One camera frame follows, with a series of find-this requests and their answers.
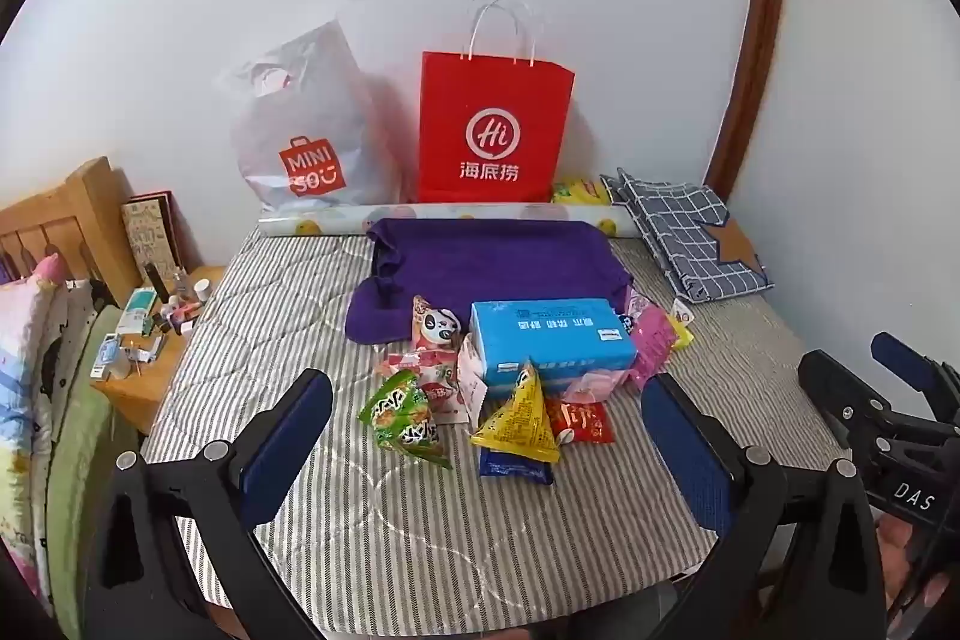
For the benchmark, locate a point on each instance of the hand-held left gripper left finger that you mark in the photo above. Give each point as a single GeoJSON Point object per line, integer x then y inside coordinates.
{"type": "Point", "coordinates": [289, 437]}

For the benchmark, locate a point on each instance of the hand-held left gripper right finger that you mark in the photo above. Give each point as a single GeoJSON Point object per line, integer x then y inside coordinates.
{"type": "Point", "coordinates": [690, 452]}

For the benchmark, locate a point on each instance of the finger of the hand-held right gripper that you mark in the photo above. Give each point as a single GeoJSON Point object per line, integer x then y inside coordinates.
{"type": "Point", "coordinates": [892, 351]}
{"type": "Point", "coordinates": [832, 381]}

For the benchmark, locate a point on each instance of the pink panda snack packet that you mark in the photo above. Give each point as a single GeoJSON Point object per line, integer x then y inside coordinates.
{"type": "Point", "coordinates": [437, 325]}

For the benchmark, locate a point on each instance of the red snack packet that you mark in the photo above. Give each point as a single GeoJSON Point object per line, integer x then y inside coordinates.
{"type": "Point", "coordinates": [585, 422]}

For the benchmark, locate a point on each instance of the green snack packet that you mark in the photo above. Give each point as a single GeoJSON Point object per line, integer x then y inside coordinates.
{"type": "Point", "coordinates": [397, 419]}

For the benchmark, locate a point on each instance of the grey striped mattress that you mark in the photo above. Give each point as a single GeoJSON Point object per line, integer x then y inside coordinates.
{"type": "Point", "coordinates": [300, 325]}

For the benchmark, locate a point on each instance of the magenta snack packet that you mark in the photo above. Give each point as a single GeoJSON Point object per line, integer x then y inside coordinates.
{"type": "Point", "coordinates": [652, 340]}

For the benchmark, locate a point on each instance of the white pink narrow snack packet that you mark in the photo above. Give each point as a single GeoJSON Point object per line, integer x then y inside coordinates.
{"type": "Point", "coordinates": [637, 306]}

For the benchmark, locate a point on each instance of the wooden nightstand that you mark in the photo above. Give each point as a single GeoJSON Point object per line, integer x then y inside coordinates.
{"type": "Point", "coordinates": [142, 385]}

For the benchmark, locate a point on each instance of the pink red-lettered snack packet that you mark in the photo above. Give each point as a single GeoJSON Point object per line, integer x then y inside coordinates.
{"type": "Point", "coordinates": [442, 400]}

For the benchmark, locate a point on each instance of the white cap jar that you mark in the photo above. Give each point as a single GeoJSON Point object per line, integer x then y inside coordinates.
{"type": "Point", "coordinates": [202, 290]}

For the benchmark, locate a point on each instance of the yellow triangular snack packet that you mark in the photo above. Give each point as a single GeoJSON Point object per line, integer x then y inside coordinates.
{"type": "Point", "coordinates": [521, 422]}

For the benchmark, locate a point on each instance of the small blue snack packet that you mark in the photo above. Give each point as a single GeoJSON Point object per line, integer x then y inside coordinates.
{"type": "Point", "coordinates": [510, 469]}

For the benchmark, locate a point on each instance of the blue tissue pack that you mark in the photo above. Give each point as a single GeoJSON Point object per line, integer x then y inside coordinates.
{"type": "Point", "coordinates": [547, 332]}

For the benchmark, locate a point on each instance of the clear glass bottle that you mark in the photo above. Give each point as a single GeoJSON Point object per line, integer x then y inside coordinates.
{"type": "Point", "coordinates": [179, 284]}

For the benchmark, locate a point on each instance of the teal white box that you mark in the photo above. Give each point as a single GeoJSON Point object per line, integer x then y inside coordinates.
{"type": "Point", "coordinates": [136, 310]}

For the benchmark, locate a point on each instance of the blue white small box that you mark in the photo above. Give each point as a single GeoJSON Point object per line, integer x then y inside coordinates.
{"type": "Point", "coordinates": [106, 355]}

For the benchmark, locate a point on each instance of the black slim bottle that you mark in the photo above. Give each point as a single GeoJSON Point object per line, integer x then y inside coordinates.
{"type": "Point", "coordinates": [154, 284]}

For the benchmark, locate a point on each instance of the green blanket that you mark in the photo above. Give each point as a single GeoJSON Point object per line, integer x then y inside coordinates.
{"type": "Point", "coordinates": [82, 460]}

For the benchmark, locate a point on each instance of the fruit printed wrap roll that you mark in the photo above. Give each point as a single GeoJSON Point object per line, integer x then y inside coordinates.
{"type": "Point", "coordinates": [330, 220]}

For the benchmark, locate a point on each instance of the navy checked folded cloth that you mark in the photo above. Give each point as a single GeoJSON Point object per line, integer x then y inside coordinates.
{"type": "Point", "coordinates": [675, 220]}

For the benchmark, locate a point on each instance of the black white printed cloth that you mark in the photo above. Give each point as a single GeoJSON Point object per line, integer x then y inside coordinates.
{"type": "Point", "coordinates": [67, 340]}

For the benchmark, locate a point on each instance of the patterned kraft notebook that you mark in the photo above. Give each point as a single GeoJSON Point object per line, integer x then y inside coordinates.
{"type": "Point", "coordinates": [150, 235]}

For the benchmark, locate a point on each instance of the purple towel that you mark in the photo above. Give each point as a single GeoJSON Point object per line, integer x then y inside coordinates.
{"type": "Point", "coordinates": [487, 265]}

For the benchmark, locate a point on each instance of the floral pillow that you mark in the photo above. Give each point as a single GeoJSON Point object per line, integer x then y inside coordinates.
{"type": "Point", "coordinates": [26, 347]}

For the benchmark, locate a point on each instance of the red book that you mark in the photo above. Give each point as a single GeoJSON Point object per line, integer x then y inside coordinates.
{"type": "Point", "coordinates": [154, 192]}

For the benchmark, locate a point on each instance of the yellow green snack bag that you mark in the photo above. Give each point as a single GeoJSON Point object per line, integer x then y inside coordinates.
{"type": "Point", "coordinates": [581, 192]}

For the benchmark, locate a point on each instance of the wooden headboard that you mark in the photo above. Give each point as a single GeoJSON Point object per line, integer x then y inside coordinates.
{"type": "Point", "coordinates": [90, 212]}

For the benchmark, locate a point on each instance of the white plastic shopping bag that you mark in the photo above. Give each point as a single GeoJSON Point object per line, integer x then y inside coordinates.
{"type": "Point", "coordinates": [322, 115]}

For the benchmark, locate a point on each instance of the red paper bag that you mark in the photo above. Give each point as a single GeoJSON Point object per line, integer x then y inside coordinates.
{"type": "Point", "coordinates": [495, 108]}

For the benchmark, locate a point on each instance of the brown wooden door frame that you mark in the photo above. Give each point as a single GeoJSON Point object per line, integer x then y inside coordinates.
{"type": "Point", "coordinates": [765, 10]}

